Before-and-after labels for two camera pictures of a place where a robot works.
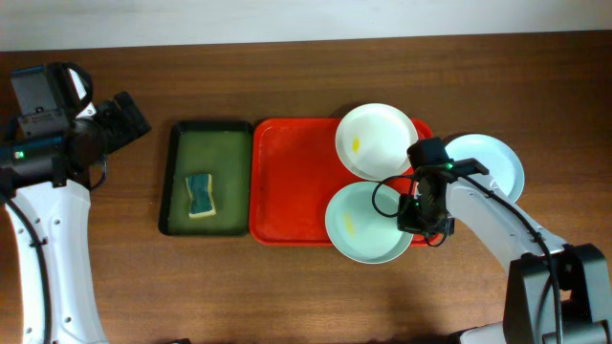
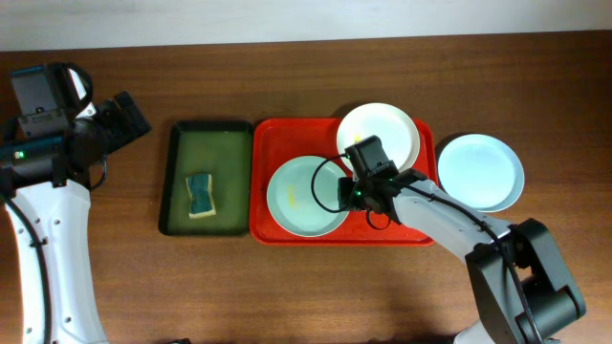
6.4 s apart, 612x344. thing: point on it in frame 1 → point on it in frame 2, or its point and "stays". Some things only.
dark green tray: [222, 148] stays
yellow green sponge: [202, 196] stays
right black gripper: [405, 222] → [344, 184]
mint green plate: [359, 232] → [303, 196]
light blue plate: [495, 158] stays
